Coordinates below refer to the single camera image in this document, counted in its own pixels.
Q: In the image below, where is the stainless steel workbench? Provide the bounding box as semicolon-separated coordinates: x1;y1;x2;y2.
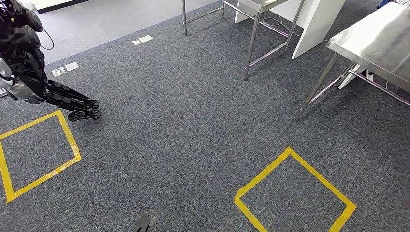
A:
294;1;410;121

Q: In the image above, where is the yellow floor tape square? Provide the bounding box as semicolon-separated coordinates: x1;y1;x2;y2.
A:
234;146;357;232

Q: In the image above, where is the stainless steel table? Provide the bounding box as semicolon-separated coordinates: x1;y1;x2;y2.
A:
181;0;306;81

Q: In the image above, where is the black humanoid robot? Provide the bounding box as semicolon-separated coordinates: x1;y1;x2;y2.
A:
0;0;101;123

